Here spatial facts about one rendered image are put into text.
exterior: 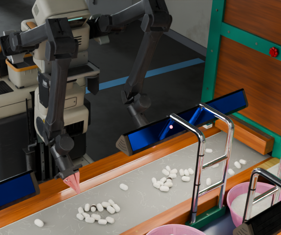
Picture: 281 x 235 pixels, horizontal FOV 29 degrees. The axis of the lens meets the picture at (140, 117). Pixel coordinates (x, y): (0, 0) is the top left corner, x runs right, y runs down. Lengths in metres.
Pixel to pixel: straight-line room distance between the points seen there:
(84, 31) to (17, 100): 0.55
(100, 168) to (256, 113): 0.75
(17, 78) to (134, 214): 1.05
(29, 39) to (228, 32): 0.88
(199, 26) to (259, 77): 2.95
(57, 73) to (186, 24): 3.61
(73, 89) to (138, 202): 0.73
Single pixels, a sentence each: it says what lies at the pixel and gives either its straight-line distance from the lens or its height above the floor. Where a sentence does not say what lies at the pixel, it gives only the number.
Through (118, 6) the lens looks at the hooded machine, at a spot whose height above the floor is 0.25.
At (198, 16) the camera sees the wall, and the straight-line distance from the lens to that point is 5.32.
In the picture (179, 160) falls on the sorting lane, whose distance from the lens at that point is 2.42.
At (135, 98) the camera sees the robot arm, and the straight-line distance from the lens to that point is 2.29.
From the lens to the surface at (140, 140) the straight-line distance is 1.91.
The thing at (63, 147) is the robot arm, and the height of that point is 0.99.
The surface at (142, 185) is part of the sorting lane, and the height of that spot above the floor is 0.74.
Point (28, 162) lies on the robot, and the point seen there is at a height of 0.43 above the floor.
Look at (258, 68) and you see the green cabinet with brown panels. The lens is 2.42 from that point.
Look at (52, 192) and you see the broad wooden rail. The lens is 2.18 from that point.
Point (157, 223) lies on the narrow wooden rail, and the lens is 2.04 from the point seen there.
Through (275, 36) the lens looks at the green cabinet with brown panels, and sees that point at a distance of 2.33.
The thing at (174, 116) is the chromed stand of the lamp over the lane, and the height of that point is 1.12.
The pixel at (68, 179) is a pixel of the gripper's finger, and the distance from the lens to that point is 2.08.
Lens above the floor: 2.11
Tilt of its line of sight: 30 degrees down
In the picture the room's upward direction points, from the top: 3 degrees clockwise
